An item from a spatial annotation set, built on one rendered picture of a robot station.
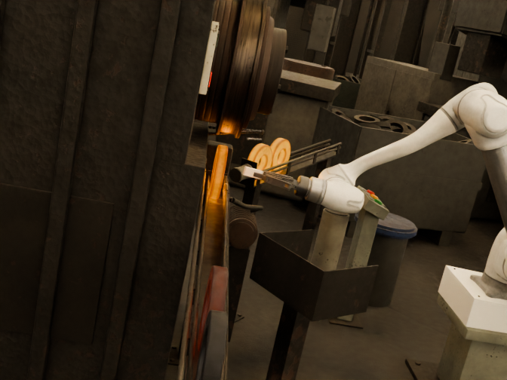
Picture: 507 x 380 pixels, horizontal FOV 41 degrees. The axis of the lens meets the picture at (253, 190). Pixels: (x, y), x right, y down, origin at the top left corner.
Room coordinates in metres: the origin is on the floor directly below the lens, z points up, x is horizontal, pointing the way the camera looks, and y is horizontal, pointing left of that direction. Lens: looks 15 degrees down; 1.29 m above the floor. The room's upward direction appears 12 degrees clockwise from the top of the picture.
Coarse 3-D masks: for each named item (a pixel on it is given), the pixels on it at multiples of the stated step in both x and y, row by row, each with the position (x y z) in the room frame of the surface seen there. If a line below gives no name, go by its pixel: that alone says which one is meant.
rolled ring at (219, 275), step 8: (216, 272) 1.31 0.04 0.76; (224, 272) 1.32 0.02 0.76; (208, 280) 1.39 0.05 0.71; (216, 280) 1.29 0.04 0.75; (224, 280) 1.29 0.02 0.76; (208, 288) 1.39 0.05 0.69; (216, 288) 1.27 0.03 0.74; (224, 288) 1.28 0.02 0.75; (208, 296) 1.39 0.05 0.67; (216, 296) 1.26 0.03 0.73; (224, 296) 1.27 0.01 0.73; (208, 304) 1.25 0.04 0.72; (216, 304) 1.25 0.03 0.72; (224, 304) 1.26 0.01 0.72; (208, 312) 1.24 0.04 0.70; (200, 328) 1.35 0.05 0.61; (200, 336) 1.31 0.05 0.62; (200, 344) 1.25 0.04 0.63
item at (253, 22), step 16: (256, 0) 2.15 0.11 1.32; (256, 16) 2.08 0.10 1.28; (256, 32) 2.04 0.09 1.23; (240, 48) 2.01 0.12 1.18; (256, 48) 2.02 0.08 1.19; (240, 64) 2.01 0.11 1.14; (256, 64) 2.00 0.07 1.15; (240, 80) 2.01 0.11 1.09; (240, 96) 2.02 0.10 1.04; (240, 112) 2.05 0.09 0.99; (224, 128) 2.12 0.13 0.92; (240, 128) 2.08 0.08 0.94
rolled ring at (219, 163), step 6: (222, 150) 2.19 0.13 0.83; (216, 156) 2.27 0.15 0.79; (222, 156) 2.17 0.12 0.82; (216, 162) 2.16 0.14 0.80; (222, 162) 2.16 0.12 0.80; (216, 168) 2.14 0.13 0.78; (222, 168) 2.15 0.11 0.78; (216, 174) 2.14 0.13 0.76; (222, 174) 2.14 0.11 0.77; (210, 180) 2.28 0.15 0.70; (216, 180) 2.14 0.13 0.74; (222, 180) 2.14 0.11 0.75; (210, 186) 2.24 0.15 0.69; (216, 186) 2.14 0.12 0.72; (210, 192) 2.16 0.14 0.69; (216, 192) 2.16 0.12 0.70; (216, 198) 2.19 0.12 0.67
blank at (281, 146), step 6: (282, 138) 2.88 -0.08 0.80; (276, 144) 2.82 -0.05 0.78; (282, 144) 2.85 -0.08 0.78; (288, 144) 2.89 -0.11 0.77; (276, 150) 2.81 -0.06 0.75; (282, 150) 2.89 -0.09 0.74; (288, 150) 2.91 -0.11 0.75; (276, 156) 2.82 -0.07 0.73; (282, 156) 2.90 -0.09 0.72; (288, 156) 2.92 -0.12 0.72; (276, 162) 2.83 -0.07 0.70; (282, 162) 2.88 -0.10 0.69; (276, 168) 2.84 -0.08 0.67
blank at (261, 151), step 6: (258, 144) 2.72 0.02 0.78; (264, 144) 2.74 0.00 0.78; (252, 150) 2.69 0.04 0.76; (258, 150) 2.69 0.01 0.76; (264, 150) 2.72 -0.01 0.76; (270, 150) 2.76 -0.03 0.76; (252, 156) 2.67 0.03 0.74; (258, 156) 2.69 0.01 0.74; (264, 156) 2.75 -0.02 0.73; (270, 156) 2.77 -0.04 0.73; (258, 162) 2.69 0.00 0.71; (264, 162) 2.76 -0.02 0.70; (270, 162) 2.78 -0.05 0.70; (258, 168) 2.71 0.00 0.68; (264, 168) 2.75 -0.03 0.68
